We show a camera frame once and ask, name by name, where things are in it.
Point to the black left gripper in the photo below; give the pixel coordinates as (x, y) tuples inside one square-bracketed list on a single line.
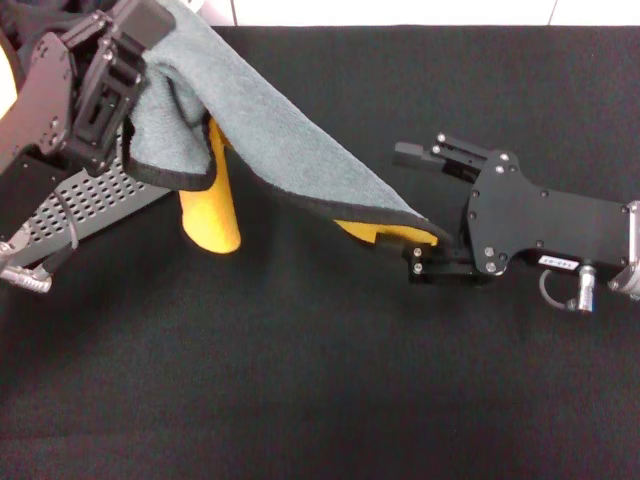
[(40, 100)]

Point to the grey perforated storage box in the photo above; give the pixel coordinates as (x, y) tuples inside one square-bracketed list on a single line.
[(100, 205)]

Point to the yellow grey towel black trim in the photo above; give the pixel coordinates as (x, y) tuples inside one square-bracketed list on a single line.
[(280, 135)]

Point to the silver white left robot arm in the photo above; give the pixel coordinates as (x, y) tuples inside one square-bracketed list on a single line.
[(6, 248)]

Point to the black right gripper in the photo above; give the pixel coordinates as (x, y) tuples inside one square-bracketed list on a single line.
[(540, 220)]

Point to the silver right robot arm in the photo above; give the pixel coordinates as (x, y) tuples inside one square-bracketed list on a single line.
[(632, 235)]

